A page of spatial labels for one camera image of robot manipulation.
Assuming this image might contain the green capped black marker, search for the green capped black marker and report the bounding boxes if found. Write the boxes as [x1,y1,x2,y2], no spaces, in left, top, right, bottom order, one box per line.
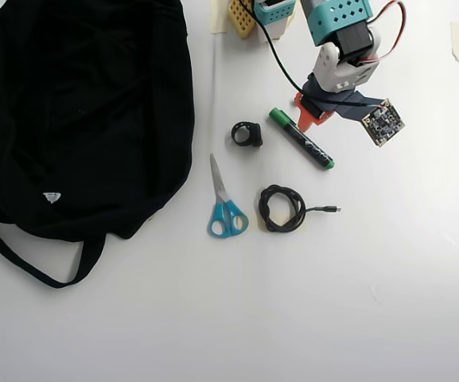
[268,107,336,171]

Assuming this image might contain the black fabric bag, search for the black fabric bag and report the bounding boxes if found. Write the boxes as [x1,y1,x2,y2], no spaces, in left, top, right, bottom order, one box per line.
[0,0,196,290]

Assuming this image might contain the bare camera circuit board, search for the bare camera circuit board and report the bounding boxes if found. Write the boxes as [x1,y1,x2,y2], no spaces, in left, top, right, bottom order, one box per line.
[360,98,406,147]

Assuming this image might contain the thin black camera cable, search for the thin black camera cable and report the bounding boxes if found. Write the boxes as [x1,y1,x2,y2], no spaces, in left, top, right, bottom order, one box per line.
[251,0,385,109]

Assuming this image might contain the teal cream robot base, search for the teal cream robot base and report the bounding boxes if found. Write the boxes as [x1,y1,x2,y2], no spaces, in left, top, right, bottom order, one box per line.
[251,0,298,41]

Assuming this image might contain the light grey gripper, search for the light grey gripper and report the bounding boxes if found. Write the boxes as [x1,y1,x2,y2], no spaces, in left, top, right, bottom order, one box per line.
[294,28,386,132]

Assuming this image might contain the red white servo wires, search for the red white servo wires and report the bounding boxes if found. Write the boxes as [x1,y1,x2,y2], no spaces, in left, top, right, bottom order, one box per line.
[358,0,410,67]

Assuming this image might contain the blue handled scissors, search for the blue handled scissors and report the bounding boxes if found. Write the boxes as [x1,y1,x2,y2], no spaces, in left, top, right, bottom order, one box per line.
[207,153,250,240]

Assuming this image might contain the black plastic ring strap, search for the black plastic ring strap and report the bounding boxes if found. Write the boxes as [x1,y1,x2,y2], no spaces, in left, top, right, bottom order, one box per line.
[230,120,263,149]

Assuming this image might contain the yellow perforated plastic block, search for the yellow perforated plastic block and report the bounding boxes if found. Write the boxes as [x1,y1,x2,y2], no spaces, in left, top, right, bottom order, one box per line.
[228,0,259,40]

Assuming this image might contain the coiled black USB cable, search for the coiled black USB cable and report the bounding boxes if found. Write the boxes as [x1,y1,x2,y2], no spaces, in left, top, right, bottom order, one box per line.
[259,183,342,235]

